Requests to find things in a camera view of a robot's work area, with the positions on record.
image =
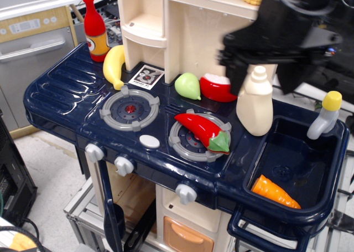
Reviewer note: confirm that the grey right stove knob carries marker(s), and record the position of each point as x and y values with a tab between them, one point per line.
186	194

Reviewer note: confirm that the cream detergent bottle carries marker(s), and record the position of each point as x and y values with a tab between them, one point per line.
254	104

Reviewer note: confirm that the red toy chili pepper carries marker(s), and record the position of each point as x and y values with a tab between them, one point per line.
209	133

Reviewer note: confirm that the grey toy faucet yellow knob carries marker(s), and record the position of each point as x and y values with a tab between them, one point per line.
327	117

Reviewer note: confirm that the black computer case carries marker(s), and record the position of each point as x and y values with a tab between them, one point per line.
18	191

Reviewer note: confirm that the grey toy dishwasher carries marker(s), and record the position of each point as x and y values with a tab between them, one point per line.
34	37

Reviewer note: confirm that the green toy pear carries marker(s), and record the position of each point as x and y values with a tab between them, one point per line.
188	85

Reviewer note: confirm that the grey left stove knob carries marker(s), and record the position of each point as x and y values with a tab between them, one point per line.
94	153

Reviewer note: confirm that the grey right stove burner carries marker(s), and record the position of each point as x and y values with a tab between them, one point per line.
188	146

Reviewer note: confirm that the orange toy carrot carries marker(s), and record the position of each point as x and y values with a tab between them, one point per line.
268	189

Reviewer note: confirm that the grey stove knob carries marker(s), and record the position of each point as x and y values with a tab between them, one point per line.
186	194
123	166
94	153

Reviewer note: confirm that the grey middle stove knob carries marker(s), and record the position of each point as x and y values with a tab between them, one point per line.
123	166

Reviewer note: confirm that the orange toy drawer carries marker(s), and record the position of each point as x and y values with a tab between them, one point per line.
182	238

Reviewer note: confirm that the white sticker label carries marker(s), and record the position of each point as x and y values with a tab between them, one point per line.
146	77

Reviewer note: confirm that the grey left stove burner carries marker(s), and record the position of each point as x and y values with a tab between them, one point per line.
130	110

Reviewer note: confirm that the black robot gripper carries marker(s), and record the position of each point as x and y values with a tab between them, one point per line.
283	32

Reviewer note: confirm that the grey oval button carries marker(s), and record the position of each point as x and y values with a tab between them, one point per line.
149	141

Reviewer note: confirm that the navy toy kitchen counter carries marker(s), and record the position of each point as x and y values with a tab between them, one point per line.
281	184

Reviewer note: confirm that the grey stove burner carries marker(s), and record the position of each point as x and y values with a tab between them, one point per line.
130	110
188	146

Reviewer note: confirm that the navy toy ladle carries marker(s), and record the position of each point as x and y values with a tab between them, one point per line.
111	225

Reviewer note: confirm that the yellow toy banana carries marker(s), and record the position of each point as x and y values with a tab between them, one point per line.
112	66

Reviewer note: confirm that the cream toy kitchen shelf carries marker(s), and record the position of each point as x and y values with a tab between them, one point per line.
179	35

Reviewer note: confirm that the red ketchup bottle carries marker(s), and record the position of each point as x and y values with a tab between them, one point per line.
95	31

